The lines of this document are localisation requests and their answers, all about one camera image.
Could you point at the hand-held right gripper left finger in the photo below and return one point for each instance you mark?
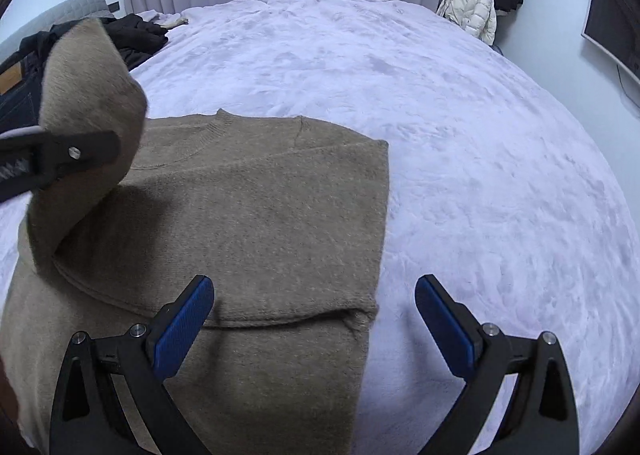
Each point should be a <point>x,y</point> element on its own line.
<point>185,330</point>

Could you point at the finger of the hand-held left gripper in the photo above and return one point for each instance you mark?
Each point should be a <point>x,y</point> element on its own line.
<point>55,160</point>

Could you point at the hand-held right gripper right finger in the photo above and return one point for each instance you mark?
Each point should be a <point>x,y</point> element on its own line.
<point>445,330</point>

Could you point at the brown knit sweater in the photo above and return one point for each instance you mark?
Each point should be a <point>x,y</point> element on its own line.
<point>250,215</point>

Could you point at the dark blue jeans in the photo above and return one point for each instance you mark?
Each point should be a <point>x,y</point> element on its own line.
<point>17,100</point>

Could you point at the black bag on bed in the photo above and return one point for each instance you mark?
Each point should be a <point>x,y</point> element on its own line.
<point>137,37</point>

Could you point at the grey quilted headboard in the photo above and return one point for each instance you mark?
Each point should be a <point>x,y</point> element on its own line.
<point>60,10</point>

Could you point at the small beige cloth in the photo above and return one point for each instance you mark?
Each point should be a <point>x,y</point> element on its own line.
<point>174,22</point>

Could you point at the wall-mounted monitor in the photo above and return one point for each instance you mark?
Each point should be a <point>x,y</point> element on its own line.
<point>612,30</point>

